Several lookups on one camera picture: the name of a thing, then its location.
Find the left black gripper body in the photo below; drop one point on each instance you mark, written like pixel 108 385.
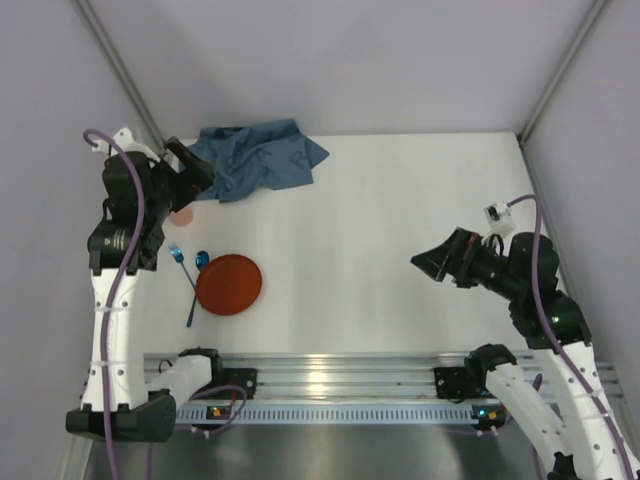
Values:
pixel 176 179

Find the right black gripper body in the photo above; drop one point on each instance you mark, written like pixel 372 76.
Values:
pixel 460 257

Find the blue letter-print placemat cloth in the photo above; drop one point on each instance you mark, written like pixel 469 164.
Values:
pixel 274 155

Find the red round plate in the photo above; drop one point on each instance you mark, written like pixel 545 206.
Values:
pixel 228 285

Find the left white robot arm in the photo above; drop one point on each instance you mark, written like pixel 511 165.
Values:
pixel 118 404

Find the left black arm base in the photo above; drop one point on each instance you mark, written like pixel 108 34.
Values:
pixel 246 378

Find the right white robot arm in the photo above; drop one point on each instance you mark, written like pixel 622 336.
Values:
pixel 578 437

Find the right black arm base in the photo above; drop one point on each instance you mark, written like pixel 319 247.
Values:
pixel 454 384

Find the pink plastic cup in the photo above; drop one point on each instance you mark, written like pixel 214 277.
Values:
pixel 182 218

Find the blue plastic fork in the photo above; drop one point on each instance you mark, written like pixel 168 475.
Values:
pixel 178 256

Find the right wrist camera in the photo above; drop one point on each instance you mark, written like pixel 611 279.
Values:
pixel 500 219

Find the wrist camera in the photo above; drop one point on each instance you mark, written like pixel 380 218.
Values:
pixel 500 219
pixel 125 139

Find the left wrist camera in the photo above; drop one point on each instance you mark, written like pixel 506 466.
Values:
pixel 125 139

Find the left aluminium frame post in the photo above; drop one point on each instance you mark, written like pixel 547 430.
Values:
pixel 93 23

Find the aluminium frame post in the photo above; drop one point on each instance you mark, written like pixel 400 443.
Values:
pixel 569 54
pixel 93 23

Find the aluminium mounting rail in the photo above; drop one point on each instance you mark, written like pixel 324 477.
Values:
pixel 344 377

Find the perforated cable tray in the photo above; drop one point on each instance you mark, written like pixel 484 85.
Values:
pixel 253 413

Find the right aluminium frame post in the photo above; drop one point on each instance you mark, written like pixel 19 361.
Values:
pixel 569 54

